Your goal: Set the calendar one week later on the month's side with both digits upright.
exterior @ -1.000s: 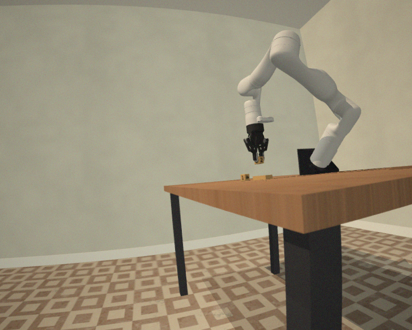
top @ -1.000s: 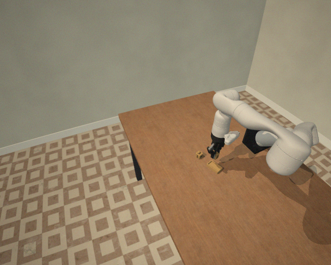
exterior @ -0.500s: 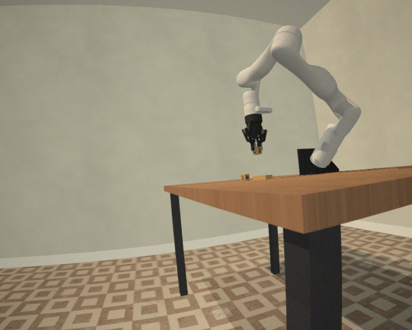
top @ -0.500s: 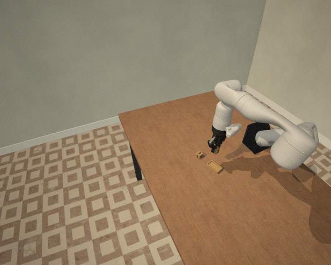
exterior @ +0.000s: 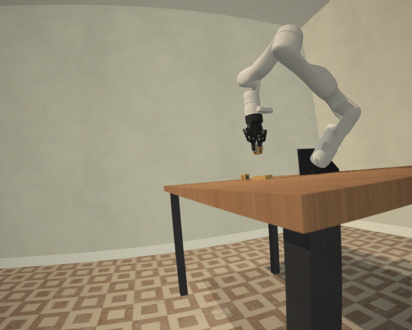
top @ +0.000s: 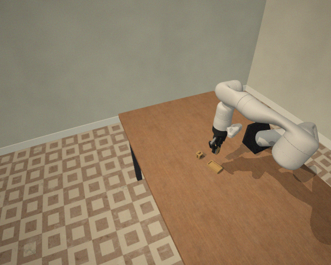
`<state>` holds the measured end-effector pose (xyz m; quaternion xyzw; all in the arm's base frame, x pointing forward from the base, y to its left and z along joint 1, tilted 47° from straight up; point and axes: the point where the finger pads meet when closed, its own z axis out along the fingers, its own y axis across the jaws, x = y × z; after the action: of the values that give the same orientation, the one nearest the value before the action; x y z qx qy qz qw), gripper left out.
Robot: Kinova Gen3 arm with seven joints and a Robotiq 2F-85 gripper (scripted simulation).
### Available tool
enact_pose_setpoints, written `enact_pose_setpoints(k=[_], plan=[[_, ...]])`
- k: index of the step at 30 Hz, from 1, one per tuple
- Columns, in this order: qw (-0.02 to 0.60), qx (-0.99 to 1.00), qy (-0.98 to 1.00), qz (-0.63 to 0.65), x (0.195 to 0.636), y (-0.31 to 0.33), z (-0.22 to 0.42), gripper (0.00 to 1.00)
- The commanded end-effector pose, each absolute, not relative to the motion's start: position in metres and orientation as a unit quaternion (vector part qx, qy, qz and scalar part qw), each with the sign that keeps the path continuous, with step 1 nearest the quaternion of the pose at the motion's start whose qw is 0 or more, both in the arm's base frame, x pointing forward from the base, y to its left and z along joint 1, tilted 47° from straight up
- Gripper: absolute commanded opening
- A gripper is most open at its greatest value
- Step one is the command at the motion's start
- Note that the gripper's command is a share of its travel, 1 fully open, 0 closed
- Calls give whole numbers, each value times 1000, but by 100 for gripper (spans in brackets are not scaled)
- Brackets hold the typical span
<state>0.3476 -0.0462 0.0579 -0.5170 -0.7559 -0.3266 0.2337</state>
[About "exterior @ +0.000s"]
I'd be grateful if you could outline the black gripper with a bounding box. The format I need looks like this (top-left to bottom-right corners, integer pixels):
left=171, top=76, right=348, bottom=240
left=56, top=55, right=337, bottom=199
left=243, top=114, right=267, bottom=152

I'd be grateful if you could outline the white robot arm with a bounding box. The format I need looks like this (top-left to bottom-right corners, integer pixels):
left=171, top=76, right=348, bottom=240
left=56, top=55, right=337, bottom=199
left=237, top=25, right=361, bottom=168

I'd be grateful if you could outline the tan number cube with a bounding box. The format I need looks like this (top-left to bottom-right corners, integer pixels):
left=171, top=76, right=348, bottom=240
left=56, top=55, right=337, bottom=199
left=240, top=174, right=250, bottom=181
left=253, top=147, right=262, bottom=155

